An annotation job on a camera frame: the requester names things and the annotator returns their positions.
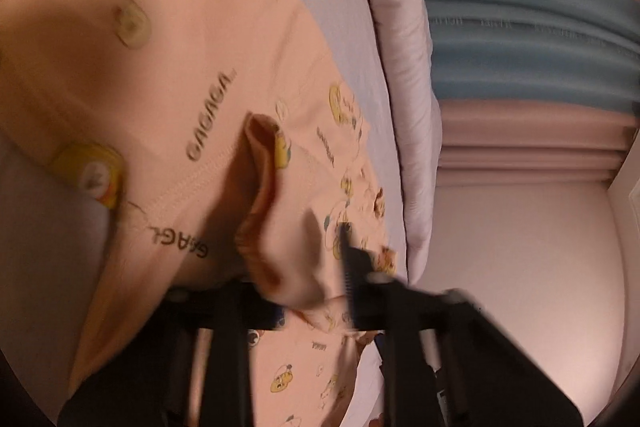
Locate peach duck print top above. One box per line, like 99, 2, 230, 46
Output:
0, 0, 333, 398

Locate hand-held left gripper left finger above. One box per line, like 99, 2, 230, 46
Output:
57, 282, 283, 427

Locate grey lilac duvet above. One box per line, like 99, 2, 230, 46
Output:
335, 0, 443, 288

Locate teal curtain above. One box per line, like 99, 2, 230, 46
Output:
412, 0, 640, 112

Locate peach duck print pants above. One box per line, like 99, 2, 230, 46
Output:
232, 57, 408, 427

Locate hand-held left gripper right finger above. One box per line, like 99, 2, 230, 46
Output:
336, 222, 585, 427

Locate white bed mattress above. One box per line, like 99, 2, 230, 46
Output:
0, 0, 416, 427

